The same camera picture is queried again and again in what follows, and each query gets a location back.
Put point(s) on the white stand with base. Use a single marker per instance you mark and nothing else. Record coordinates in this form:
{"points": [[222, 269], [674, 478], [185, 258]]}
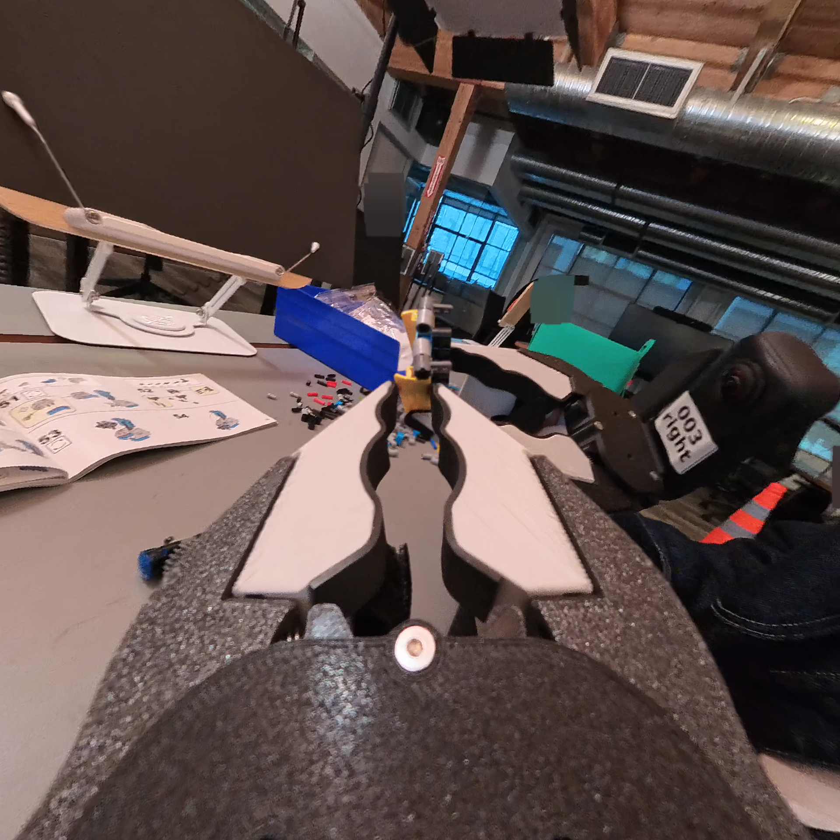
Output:
{"points": [[171, 239]]}

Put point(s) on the building instruction booklet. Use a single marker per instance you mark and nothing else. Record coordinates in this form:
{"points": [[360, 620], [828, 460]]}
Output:
{"points": [[118, 420]]}

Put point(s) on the grey desk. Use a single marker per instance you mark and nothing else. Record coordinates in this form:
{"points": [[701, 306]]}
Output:
{"points": [[92, 551]]}

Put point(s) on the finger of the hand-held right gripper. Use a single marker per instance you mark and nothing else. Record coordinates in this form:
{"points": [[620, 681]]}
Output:
{"points": [[525, 361], [562, 453]]}

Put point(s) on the person's right forearm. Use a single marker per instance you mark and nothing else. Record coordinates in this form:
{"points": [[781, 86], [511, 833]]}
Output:
{"points": [[748, 617]]}

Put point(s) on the green box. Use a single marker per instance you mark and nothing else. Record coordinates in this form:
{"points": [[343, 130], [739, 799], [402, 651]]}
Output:
{"points": [[591, 355]]}

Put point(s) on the dark partition panel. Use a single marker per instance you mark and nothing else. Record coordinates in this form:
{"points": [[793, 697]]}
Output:
{"points": [[184, 118]]}

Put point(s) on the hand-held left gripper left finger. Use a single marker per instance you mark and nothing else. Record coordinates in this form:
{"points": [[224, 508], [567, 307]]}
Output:
{"points": [[309, 519]]}

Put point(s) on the bags of brick parts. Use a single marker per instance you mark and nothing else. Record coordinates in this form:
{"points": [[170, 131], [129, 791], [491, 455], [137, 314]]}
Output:
{"points": [[368, 309]]}

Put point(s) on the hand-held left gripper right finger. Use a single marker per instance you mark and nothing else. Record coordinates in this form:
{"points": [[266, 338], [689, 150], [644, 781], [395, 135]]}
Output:
{"points": [[519, 519]]}

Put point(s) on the pile of small brick parts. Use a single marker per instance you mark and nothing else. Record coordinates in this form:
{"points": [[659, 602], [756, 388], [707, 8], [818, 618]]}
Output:
{"points": [[328, 400]]}

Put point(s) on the blue yellow brick assembly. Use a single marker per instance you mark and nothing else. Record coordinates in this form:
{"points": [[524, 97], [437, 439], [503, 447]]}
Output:
{"points": [[418, 381]]}

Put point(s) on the black gear brick assembly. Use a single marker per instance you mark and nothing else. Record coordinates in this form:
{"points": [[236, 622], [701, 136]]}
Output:
{"points": [[160, 558]]}

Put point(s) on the blue plastic bin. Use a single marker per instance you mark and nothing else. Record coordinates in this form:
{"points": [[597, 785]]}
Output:
{"points": [[335, 341]]}

